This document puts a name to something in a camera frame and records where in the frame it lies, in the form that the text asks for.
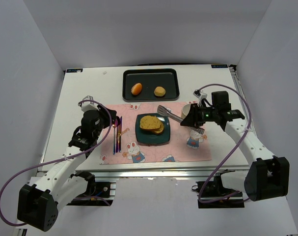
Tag blue label sticker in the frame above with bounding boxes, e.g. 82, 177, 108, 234
66, 68, 83, 73
211, 64, 228, 69

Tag pink bunny placemat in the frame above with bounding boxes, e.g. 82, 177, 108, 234
100, 102, 212, 165

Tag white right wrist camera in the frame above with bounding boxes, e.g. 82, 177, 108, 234
193, 89, 207, 101

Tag aluminium table frame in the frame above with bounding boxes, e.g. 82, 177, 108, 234
42, 65, 249, 181

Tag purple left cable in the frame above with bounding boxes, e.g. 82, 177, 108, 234
0, 99, 114, 226

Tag black baking tray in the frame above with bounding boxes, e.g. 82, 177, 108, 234
122, 68, 180, 102

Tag small pale round bun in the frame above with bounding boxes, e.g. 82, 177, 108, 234
154, 87, 166, 97

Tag steel serving tongs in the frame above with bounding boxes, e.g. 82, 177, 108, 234
157, 105, 205, 135

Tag crusty speckled bread slice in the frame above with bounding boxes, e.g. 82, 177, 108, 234
149, 123, 164, 135

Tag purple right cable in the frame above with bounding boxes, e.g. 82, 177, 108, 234
197, 84, 252, 204

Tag dark teal square plate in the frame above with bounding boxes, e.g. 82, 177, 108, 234
135, 113, 170, 145

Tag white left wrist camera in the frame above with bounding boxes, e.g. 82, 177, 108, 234
78, 95, 100, 112

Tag iridescent small spoon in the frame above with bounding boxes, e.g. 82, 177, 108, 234
113, 116, 119, 155

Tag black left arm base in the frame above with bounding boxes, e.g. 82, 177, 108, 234
68, 171, 115, 207

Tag blue label sticker left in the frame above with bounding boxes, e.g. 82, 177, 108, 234
66, 68, 83, 73

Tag blue label sticker right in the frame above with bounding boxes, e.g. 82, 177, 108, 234
211, 64, 228, 69

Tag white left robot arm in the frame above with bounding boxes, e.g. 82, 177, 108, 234
17, 104, 117, 232

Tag purple cable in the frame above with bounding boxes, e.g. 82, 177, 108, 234
0, 99, 114, 226
197, 84, 252, 204

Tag glossy orange round bun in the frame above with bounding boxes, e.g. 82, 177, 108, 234
131, 83, 142, 96

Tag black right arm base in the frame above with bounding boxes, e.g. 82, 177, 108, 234
197, 181, 245, 209

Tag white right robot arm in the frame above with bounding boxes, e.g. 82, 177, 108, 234
180, 91, 290, 201

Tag iridescent large spoon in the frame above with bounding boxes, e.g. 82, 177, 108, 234
115, 116, 121, 153

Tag pale yellow mug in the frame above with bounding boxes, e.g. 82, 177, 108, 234
181, 104, 191, 118

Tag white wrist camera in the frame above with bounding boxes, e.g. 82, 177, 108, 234
193, 89, 207, 101
78, 95, 100, 112

